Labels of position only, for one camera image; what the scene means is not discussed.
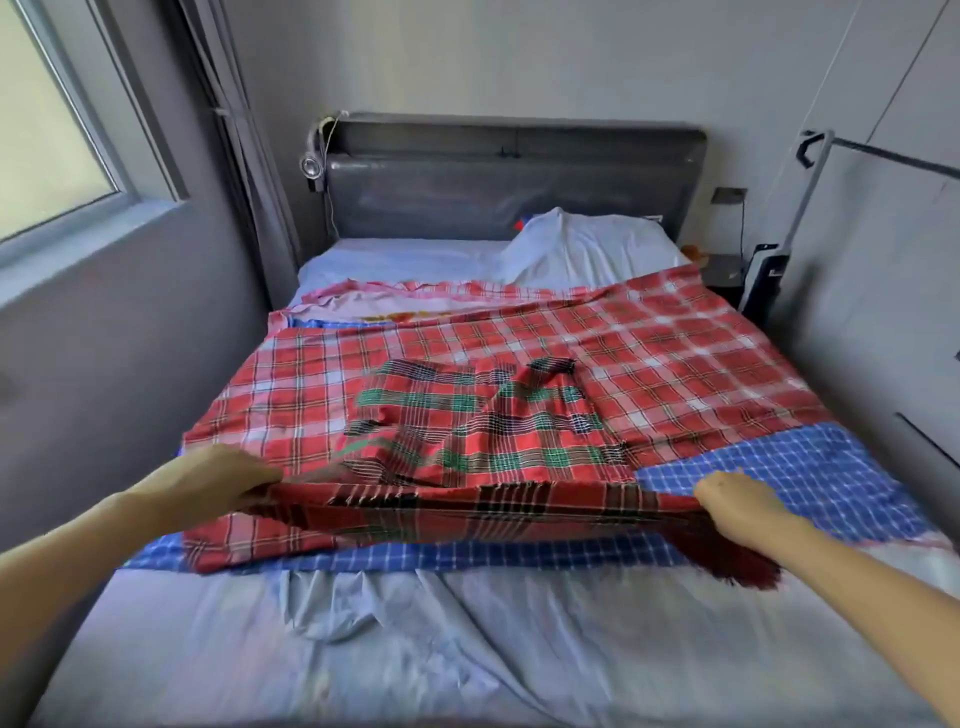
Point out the dark nightstand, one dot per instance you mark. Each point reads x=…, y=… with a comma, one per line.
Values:
x=723, y=275

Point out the blue checked cloth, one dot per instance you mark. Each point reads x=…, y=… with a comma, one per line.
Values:
x=810, y=480

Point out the person's left hand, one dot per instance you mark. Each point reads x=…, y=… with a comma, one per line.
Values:
x=203, y=483

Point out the grey curtain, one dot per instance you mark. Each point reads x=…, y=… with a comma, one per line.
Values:
x=240, y=150

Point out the person's right forearm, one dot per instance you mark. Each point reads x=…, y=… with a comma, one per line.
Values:
x=885, y=608

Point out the white pillow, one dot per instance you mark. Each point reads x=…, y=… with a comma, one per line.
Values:
x=600, y=248

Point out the black white standing device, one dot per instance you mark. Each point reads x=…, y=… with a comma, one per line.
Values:
x=765, y=278

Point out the person's left forearm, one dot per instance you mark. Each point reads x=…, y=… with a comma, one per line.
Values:
x=68, y=578

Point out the white wardrobe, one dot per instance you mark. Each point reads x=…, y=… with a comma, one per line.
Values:
x=900, y=300

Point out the grey padded headboard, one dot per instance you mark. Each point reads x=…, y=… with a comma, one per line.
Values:
x=510, y=188

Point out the clip-on bed lamp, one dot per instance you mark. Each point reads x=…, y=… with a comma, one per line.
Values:
x=314, y=162

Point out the white framed window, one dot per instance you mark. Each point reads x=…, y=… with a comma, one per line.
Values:
x=45, y=105

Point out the red green plaid cloth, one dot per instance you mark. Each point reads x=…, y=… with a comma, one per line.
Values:
x=465, y=420

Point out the red white plaid cloth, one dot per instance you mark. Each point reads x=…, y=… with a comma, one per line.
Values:
x=690, y=360

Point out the white bed sheet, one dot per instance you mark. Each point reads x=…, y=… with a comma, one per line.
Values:
x=525, y=645

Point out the person's right hand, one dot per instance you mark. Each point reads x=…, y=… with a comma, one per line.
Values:
x=747, y=507

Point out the dark wall socket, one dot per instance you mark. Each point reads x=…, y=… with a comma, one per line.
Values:
x=728, y=195

